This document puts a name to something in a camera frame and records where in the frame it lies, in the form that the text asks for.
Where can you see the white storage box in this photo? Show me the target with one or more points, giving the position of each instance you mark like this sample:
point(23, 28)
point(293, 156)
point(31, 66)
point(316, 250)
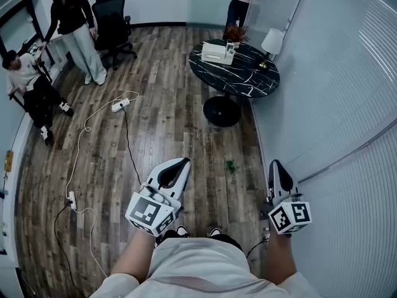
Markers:
point(214, 54)

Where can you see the person's right forearm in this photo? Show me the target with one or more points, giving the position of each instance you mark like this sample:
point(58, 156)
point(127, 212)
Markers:
point(280, 259)

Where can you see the green leafy scrap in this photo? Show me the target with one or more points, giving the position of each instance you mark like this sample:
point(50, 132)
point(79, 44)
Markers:
point(231, 167)

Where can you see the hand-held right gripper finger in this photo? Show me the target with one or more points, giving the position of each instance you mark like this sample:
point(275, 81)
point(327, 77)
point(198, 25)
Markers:
point(271, 178)
point(293, 191)

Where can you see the orange dried plant in vase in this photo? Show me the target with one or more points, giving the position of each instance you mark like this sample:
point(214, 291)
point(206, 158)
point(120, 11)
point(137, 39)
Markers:
point(236, 33)

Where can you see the round black marble table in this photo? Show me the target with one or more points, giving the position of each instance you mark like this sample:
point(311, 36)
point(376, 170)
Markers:
point(235, 73)

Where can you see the large white power strip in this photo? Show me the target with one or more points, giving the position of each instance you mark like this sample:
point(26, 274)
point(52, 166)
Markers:
point(119, 105)

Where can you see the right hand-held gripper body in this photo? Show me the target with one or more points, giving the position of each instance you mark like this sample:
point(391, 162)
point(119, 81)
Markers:
point(288, 217)

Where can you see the person's black shorts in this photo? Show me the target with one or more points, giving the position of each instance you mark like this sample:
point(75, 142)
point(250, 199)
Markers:
point(229, 241)

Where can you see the person's right shoe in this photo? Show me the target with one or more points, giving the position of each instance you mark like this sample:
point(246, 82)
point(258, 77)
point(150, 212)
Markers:
point(215, 231)

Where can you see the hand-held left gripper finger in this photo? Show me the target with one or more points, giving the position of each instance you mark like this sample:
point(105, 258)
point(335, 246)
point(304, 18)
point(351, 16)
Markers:
point(155, 169)
point(182, 182)

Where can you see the white desk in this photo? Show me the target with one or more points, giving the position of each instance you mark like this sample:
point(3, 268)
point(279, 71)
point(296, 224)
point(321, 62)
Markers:
point(57, 53)

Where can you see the person's white shirt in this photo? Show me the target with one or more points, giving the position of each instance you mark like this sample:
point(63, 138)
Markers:
point(198, 265)

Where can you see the person's left shoe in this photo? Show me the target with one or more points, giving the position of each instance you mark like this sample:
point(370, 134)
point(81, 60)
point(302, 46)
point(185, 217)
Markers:
point(182, 231)

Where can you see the person's left forearm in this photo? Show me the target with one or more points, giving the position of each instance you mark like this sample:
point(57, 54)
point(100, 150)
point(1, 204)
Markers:
point(136, 256)

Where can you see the white shade table lamp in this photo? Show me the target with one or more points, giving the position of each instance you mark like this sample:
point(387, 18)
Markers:
point(273, 40)

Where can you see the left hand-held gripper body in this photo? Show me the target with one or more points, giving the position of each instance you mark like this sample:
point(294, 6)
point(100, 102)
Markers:
point(145, 211)

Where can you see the small white power strip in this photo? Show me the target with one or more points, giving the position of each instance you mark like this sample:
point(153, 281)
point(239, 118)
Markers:
point(72, 200)

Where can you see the yellow wall tag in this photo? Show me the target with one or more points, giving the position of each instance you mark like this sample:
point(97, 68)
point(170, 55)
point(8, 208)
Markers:
point(9, 161)

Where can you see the person's shoe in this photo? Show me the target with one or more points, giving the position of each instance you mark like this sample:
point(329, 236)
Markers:
point(215, 231)
point(182, 231)

